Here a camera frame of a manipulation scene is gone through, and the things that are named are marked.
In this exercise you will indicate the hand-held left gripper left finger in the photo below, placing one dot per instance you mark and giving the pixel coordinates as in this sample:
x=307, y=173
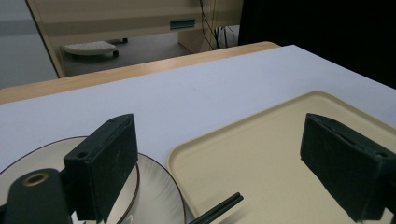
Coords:
x=102, y=168

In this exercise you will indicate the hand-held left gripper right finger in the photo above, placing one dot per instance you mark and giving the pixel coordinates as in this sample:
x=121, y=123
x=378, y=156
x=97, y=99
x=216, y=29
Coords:
x=342, y=161

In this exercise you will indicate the white plate with brown rim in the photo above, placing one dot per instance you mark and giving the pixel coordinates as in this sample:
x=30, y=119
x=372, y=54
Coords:
x=155, y=193

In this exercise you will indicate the beige plastic tray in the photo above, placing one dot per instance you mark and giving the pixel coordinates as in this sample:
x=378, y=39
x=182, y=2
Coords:
x=249, y=155

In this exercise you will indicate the white table cover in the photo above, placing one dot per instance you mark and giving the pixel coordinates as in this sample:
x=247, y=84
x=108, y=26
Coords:
x=193, y=93

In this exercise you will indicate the black chopstick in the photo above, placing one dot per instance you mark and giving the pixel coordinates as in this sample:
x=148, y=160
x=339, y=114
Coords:
x=214, y=210
x=227, y=209

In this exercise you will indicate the beige desk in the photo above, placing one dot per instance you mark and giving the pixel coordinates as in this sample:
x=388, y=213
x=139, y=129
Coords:
x=109, y=15

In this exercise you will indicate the teal desk label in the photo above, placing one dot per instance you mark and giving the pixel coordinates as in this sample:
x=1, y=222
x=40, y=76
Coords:
x=182, y=24

